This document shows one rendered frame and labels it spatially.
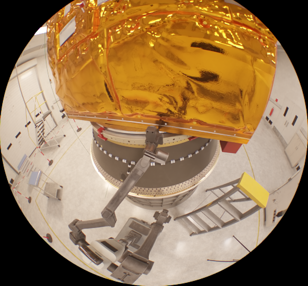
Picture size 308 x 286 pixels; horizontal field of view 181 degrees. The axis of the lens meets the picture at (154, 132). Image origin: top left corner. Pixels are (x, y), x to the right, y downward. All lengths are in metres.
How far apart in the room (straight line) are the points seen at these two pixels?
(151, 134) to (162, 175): 0.48
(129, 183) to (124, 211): 1.80
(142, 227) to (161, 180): 1.23
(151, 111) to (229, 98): 0.41
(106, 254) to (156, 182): 0.81
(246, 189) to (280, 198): 2.36
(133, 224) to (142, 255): 1.53
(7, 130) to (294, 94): 15.52
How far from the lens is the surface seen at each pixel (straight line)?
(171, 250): 2.31
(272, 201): 3.33
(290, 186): 3.06
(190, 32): 0.47
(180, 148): 0.79
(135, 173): 0.49
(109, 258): 0.97
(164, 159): 0.50
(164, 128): 0.62
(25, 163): 5.00
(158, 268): 2.50
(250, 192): 0.95
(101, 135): 0.85
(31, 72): 8.17
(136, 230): 1.96
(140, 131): 0.66
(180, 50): 0.45
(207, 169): 1.18
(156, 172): 0.84
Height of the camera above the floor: 2.16
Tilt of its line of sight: 40 degrees down
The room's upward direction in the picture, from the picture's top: 4 degrees counter-clockwise
